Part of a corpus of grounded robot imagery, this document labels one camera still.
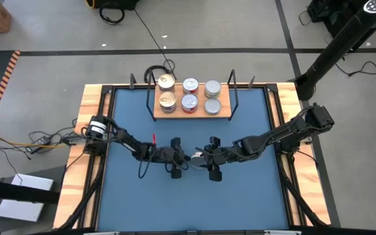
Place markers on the black tower fan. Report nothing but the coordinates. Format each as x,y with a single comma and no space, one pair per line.
338,42

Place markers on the black upright bracket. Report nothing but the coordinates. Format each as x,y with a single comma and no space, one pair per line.
132,83
251,83

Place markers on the blue table mat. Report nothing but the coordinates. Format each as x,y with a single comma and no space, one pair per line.
233,196

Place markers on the white flat box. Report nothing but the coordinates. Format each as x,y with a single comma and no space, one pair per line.
25,209

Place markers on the black floor equipment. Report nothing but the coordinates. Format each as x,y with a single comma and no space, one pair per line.
328,13

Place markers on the black bag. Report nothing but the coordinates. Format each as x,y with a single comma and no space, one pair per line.
116,3

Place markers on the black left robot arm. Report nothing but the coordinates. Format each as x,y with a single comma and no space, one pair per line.
122,137

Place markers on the wooden shelf with black frame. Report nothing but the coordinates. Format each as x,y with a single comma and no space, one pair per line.
178,115

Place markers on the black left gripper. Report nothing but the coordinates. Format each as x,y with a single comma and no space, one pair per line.
175,156

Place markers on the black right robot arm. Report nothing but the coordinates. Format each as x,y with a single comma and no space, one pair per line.
273,135

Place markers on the black horizontal beam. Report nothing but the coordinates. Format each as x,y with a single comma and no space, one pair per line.
11,192

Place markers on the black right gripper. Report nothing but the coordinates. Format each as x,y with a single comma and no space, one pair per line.
214,158

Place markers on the black power adapter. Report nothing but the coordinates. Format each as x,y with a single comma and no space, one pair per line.
41,141

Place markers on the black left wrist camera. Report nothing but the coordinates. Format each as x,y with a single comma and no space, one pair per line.
165,154

